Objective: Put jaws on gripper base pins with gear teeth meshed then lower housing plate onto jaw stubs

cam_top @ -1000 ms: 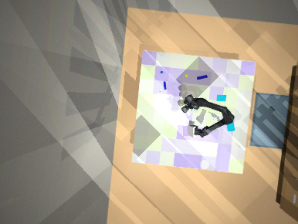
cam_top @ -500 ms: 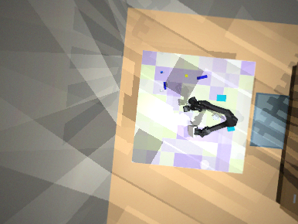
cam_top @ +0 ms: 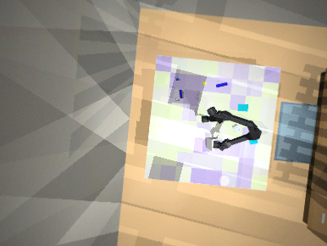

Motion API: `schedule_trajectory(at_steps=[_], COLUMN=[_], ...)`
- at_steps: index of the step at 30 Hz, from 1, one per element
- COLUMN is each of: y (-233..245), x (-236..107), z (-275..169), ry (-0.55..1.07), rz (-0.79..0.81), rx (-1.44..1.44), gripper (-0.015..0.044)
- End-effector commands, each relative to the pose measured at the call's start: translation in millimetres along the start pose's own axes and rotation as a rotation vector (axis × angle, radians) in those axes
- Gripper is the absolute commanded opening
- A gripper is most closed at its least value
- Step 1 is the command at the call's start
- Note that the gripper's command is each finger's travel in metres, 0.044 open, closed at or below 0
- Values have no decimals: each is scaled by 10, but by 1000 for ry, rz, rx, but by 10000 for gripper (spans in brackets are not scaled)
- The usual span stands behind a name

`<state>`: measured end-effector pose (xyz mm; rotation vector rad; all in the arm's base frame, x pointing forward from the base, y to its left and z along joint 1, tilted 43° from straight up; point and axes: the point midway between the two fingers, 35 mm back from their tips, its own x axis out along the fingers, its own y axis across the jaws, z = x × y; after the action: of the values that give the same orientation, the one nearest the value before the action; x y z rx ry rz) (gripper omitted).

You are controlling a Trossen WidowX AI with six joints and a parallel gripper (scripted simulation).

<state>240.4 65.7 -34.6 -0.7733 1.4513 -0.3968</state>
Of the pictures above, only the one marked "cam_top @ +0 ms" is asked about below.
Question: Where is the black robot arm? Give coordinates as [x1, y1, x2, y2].
[207, 106, 262, 151]

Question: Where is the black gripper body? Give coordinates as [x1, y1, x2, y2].
[202, 116, 215, 123]

